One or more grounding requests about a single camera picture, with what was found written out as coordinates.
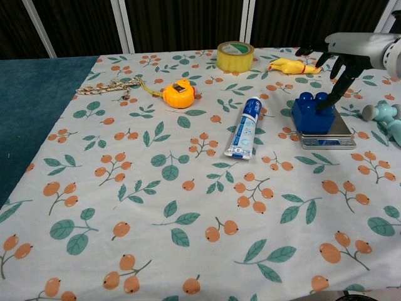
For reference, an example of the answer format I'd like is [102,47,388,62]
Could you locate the blue toy building block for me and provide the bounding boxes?
[291,91,336,134]

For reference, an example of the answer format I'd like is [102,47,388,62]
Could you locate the black pleated curtain panel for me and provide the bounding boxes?
[31,0,130,58]
[124,0,246,53]
[251,0,394,50]
[0,0,51,60]

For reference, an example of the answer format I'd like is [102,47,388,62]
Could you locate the silver digital scale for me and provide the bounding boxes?
[300,108,358,150]

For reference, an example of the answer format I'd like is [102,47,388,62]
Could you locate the blue white toothpaste tube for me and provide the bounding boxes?
[223,96,263,161]

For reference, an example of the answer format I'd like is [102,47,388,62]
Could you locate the yellow packing tape roll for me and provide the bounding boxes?
[217,41,255,73]

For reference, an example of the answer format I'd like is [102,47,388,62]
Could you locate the white partition frame pole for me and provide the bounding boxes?
[22,0,58,59]
[372,0,401,35]
[115,0,136,54]
[240,0,255,45]

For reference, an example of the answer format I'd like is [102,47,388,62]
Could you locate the orange tape measure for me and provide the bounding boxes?
[139,78,203,110]

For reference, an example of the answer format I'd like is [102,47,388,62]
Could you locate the beige braided rope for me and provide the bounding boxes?
[76,78,148,101]

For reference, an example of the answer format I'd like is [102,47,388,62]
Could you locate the floral leaf berry tablecloth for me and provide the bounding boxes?
[0,46,401,301]

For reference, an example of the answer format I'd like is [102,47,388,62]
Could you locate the yellow rubber chicken toy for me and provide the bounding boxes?
[268,57,323,76]

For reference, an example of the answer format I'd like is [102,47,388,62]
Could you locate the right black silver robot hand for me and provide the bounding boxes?
[296,31,392,111]

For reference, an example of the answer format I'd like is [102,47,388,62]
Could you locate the teal velvet table cover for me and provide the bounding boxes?
[0,56,100,209]

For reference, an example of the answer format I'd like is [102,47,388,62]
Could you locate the teal massage hammer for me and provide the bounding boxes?
[362,100,401,144]

